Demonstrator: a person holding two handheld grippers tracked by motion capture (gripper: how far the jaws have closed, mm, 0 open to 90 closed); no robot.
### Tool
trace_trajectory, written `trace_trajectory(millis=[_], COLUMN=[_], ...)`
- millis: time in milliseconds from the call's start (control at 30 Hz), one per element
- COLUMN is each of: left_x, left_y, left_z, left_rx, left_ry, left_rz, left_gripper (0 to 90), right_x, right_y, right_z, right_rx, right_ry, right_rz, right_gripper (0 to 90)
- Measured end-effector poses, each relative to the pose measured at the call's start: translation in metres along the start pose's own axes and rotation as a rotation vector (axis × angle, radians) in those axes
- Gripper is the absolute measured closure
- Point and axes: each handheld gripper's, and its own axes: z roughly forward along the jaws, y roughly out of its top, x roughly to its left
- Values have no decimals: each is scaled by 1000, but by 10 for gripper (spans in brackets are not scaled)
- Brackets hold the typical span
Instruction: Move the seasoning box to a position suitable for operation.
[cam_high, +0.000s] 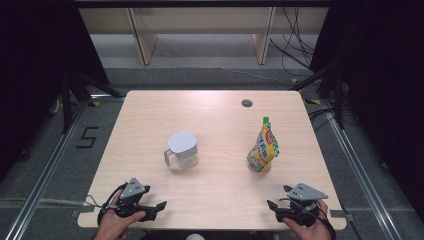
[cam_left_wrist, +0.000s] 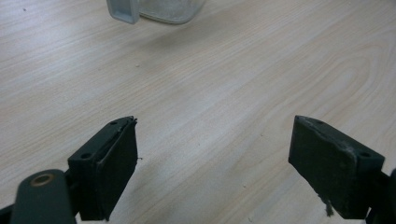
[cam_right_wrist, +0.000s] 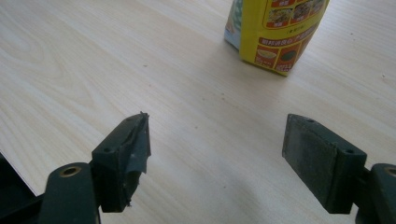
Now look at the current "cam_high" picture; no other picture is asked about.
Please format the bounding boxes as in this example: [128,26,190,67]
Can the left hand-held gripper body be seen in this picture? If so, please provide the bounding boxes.
[106,177,158,222]

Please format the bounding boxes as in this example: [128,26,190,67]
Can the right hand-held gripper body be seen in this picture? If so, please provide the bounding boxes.
[275,182,330,229]

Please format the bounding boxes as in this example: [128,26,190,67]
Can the yellow spouted food pouch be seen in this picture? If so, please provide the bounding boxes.
[246,116,281,173]

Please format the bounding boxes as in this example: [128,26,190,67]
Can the grey plastic pitcher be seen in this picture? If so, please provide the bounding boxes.
[163,129,200,170]

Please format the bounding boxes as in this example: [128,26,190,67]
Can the person's right hand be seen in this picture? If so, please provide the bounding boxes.
[283,199,332,240]

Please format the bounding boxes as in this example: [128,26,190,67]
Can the person's left hand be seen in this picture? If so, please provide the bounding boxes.
[94,191,147,240]

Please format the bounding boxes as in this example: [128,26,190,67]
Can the black tripod stand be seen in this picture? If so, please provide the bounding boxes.
[59,68,125,135]
[289,56,346,130]

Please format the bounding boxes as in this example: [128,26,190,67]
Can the black curtain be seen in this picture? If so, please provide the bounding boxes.
[0,0,111,183]
[309,0,424,221]

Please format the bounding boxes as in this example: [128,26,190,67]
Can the beige wooden shelf unit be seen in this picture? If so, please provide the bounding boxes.
[79,6,330,66]

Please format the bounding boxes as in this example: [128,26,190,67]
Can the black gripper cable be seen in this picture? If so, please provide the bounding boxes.
[279,197,338,240]
[84,181,129,226]

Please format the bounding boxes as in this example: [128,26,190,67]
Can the gray metal floor rail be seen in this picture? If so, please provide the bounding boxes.
[4,99,90,240]
[320,99,401,240]

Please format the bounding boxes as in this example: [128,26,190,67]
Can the black floor cables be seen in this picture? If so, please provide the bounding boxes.
[307,105,338,132]

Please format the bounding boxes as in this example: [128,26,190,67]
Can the thin white cable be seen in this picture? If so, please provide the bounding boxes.
[156,41,291,85]

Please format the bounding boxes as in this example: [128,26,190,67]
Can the black cable bundle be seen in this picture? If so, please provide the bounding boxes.
[269,6,316,78]

